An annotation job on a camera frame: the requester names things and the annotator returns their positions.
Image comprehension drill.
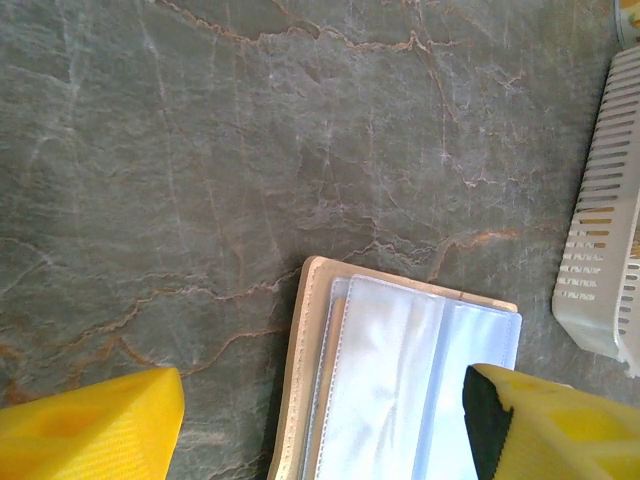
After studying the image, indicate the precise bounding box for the white slotted plastic basket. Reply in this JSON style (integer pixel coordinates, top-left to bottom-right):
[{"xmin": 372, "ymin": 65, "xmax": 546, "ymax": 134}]
[{"xmin": 550, "ymin": 46, "xmax": 640, "ymax": 379}]

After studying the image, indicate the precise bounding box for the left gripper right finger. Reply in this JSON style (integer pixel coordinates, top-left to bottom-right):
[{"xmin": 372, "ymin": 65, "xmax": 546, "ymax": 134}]
[{"xmin": 461, "ymin": 362, "xmax": 640, "ymax": 480}]

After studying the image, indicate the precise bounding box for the beige leather card holder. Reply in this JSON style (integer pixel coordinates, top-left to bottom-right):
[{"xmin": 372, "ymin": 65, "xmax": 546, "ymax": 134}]
[{"xmin": 266, "ymin": 255, "xmax": 523, "ymax": 480}]

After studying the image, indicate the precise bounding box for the yellow tin can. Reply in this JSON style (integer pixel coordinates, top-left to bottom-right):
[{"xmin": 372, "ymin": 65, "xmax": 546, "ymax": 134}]
[{"xmin": 613, "ymin": 0, "xmax": 640, "ymax": 49}]

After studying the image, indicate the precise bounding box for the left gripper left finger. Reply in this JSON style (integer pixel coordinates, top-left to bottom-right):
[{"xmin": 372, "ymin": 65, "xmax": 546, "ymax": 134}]
[{"xmin": 0, "ymin": 366, "xmax": 187, "ymax": 480}]

